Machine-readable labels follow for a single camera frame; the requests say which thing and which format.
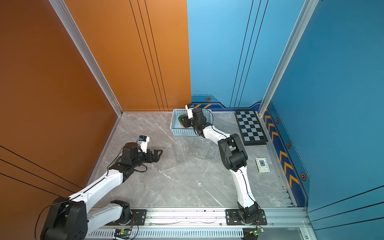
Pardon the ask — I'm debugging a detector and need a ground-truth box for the green orange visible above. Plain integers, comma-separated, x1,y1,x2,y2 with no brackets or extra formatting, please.
178,115,186,128

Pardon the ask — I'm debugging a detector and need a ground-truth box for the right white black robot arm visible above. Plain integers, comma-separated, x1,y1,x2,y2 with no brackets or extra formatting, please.
178,104,262,225

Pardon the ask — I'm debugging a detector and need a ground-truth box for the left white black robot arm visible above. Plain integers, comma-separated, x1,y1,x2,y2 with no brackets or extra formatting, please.
40,137,163,240

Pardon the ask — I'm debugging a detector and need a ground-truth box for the light blue plastic basket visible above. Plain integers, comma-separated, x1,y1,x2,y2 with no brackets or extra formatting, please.
170,109,197,136

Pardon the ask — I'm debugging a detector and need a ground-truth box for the black white checkerboard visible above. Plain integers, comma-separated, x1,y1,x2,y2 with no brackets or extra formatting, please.
235,110,268,146

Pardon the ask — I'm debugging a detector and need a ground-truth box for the left green circuit board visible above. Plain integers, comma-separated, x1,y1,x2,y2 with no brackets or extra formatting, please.
114,229,132,240

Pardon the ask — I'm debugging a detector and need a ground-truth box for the green circuit board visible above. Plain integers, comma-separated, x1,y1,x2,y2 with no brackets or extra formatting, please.
114,229,132,240
249,228,265,236

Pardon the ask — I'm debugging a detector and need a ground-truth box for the small white tag card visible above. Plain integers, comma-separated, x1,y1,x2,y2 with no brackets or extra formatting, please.
255,158,270,173

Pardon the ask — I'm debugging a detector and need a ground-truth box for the right green circuit board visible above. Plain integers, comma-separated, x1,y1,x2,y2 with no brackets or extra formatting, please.
249,228,265,236

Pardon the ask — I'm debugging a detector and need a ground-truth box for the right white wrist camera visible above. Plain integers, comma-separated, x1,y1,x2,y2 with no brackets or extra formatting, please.
185,103,195,119

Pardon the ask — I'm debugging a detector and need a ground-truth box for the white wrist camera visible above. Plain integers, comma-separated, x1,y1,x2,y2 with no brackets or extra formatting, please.
137,135,150,153
185,103,195,119

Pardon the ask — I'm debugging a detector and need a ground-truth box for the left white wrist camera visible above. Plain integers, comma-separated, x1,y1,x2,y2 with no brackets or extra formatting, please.
137,135,150,153

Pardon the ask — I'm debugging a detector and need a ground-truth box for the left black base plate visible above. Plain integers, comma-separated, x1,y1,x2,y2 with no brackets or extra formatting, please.
107,209,147,226

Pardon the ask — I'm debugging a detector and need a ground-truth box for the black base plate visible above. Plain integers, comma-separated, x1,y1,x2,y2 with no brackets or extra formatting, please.
107,209,147,226
225,209,268,226

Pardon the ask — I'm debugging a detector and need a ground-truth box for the aluminium front rail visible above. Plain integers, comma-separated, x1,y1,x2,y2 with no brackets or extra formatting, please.
83,206,313,229

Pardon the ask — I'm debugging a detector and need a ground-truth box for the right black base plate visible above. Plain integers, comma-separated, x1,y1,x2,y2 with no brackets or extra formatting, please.
225,209,268,226

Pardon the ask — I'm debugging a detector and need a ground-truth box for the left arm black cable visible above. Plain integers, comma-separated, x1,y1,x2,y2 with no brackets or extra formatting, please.
33,203,58,240

